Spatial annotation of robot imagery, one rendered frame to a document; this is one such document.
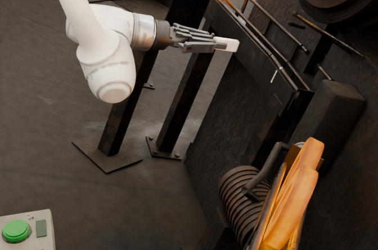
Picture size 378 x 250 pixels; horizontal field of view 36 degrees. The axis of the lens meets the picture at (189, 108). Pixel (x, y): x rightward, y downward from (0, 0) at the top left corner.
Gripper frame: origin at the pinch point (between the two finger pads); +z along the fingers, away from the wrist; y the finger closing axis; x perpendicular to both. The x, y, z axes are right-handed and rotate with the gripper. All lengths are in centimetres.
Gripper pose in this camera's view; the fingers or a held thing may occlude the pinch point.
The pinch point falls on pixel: (225, 44)
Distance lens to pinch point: 154.5
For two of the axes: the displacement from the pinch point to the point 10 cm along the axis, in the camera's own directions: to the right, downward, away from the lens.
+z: 9.3, 0.9, 3.5
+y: 2.4, 5.5, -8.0
